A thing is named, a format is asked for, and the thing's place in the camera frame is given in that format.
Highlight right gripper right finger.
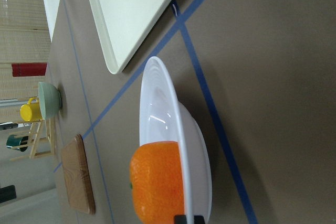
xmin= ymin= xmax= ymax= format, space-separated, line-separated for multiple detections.
xmin=194 ymin=215 xmax=205 ymax=224

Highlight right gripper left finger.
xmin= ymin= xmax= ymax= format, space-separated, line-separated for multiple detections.
xmin=174 ymin=215 xmax=188 ymax=224

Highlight orange mandarin fruit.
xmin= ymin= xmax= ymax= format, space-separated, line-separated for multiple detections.
xmin=130 ymin=141 xmax=185 ymax=223

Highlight white round plate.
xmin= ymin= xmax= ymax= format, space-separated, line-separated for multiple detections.
xmin=139 ymin=57 xmax=212 ymax=223

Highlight brown wooden tray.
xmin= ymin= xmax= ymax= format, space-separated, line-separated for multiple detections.
xmin=61 ymin=134 xmax=96 ymax=215

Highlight cream bear tray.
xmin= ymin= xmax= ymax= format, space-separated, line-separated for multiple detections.
xmin=89 ymin=0 xmax=171 ymax=74

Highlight wooden cup rack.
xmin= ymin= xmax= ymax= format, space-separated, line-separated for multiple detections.
xmin=10 ymin=119 xmax=56 ymax=162

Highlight light green bowl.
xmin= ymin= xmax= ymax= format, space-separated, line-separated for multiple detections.
xmin=38 ymin=82 xmax=62 ymax=120

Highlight yellow cup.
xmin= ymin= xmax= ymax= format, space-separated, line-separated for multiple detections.
xmin=19 ymin=97 xmax=43 ymax=122

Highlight dark green cup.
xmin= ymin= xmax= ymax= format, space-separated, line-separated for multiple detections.
xmin=6 ymin=135 xmax=28 ymax=149

